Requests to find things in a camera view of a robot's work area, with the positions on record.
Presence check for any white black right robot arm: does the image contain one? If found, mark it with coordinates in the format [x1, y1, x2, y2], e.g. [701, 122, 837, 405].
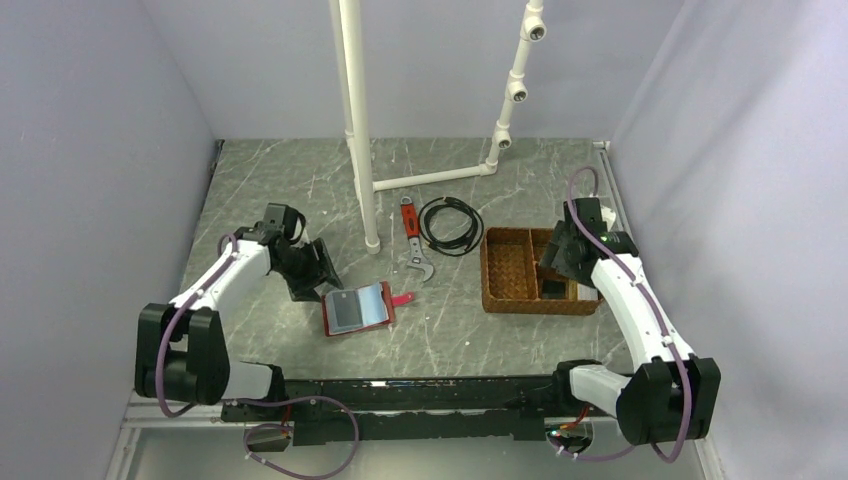
[540, 219, 721, 446]

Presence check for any red card holder wallet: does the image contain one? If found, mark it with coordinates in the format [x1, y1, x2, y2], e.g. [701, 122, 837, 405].
[321, 281, 416, 337]

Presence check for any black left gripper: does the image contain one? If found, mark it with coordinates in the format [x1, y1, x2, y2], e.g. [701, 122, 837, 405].
[275, 238, 343, 303]

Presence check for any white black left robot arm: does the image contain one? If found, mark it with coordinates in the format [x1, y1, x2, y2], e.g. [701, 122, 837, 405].
[134, 226, 343, 420]

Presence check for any black coiled cable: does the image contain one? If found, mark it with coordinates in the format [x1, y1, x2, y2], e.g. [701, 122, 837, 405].
[418, 195, 484, 257]

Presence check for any white cards stack in basket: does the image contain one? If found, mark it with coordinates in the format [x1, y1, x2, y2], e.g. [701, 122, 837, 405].
[577, 284, 599, 301]

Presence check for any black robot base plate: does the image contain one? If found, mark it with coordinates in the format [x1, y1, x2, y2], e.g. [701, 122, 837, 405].
[221, 374, 602, 446]

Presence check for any aluminium rail frame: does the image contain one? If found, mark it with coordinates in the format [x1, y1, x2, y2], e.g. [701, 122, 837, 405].
[105, 140, 727, 480]

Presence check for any black card in basket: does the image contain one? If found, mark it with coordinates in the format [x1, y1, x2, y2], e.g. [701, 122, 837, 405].
[539, 279, 569, 300]

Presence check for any red handled adjustable wrench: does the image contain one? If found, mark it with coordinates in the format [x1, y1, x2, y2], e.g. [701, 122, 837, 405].
[400, 196, 434, 282]

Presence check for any white PVC pipe frame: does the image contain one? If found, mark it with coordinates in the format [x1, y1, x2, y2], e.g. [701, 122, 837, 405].
[329, 0, 548, 255]

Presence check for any brown woven divided basket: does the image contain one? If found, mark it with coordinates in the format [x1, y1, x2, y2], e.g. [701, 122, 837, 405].
[480, 227, 603, 316]

